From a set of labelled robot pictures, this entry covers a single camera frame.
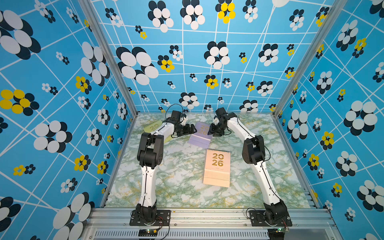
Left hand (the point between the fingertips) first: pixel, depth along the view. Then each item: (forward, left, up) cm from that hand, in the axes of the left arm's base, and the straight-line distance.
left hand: (193, 130), depth 104 cm
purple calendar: (-3, -6, -4) cm, 8 cm away
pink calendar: (-28, -15, -1) cm, 31 cm away
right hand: (0, -14, -4) cm, 14 cm away
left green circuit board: (-58, +21, -8) cm, 62 cm away
